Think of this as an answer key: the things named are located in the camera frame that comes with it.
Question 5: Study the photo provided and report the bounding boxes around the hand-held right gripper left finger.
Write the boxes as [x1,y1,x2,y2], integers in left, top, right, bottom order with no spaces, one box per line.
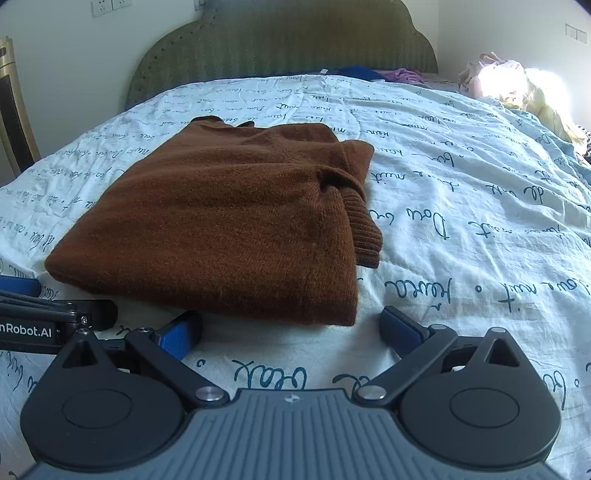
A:
[62,310,228,408]

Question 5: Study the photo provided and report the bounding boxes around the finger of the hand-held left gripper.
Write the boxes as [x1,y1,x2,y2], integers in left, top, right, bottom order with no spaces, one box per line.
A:
[0,275,43,299]
[0,295,119,332]

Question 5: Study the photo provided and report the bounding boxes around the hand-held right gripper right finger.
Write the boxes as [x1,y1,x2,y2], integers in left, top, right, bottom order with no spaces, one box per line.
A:
[355,307,530,408]

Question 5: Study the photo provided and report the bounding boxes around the brown knit sweater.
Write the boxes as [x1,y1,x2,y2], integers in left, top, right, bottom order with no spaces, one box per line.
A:
[45,116,384,328]

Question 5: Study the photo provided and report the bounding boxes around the white script-printed blanket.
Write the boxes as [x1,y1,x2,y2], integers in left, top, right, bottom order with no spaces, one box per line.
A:
[0,73,591,480]

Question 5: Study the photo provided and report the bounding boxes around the gold tower fan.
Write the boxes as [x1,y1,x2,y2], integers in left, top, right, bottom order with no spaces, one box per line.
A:
[0,36,41,180]

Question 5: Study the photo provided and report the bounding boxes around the purple cloth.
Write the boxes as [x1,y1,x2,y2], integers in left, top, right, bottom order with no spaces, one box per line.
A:
[376,68,428,85]

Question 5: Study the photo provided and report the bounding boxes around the blue cloth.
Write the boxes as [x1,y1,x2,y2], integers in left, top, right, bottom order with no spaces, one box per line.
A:
[339,65,385,80]

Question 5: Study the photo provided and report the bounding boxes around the green upholstered headboard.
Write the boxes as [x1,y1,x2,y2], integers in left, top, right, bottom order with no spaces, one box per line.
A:
[126,0,438,110]

